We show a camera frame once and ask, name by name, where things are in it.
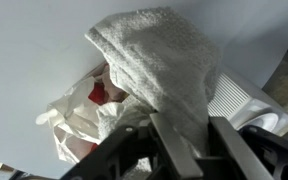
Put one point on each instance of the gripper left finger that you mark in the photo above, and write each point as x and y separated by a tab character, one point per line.
174	150

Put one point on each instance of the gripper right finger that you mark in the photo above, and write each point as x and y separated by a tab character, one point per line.
234	150

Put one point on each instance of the white waffle towel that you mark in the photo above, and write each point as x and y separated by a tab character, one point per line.
157	60

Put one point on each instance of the white round plate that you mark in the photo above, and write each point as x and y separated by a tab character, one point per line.
267	121

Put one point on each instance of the white box with blue lid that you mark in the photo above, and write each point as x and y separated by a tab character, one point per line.
230	96

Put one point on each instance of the red round fruit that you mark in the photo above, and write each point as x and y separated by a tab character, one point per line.
97	95

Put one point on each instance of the white plastic bag red print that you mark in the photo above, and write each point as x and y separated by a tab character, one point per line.
74	113

